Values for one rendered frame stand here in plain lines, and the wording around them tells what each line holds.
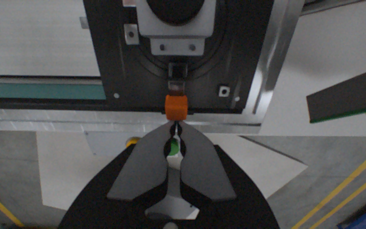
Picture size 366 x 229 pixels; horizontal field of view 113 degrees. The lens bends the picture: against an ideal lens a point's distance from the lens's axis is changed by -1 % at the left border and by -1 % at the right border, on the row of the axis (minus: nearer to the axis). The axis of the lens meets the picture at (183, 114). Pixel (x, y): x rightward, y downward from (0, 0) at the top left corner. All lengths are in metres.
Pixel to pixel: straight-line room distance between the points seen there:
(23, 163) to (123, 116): 2.53
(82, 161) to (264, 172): 0.65
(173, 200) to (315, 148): 2.13
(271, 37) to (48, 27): 0.36
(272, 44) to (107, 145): 0.35
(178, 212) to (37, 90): 0.48
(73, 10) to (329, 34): 0.50
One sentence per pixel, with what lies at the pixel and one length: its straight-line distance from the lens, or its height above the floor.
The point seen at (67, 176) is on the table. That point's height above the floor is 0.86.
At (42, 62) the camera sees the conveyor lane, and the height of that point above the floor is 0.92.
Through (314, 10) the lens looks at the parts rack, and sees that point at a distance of 0.30.
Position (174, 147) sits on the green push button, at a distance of 0.27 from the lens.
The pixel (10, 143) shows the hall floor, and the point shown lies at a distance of 2.57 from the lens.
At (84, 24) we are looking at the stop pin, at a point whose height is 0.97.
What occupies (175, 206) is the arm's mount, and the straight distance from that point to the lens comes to 0.49.
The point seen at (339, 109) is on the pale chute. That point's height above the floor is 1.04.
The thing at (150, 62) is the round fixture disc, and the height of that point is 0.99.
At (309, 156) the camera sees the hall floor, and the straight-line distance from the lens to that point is 2.43.
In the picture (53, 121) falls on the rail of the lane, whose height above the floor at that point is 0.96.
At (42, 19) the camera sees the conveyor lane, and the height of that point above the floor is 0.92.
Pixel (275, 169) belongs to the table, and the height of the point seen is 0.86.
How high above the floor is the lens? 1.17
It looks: 62 degrees down
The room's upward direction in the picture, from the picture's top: 178 degrees clockwise
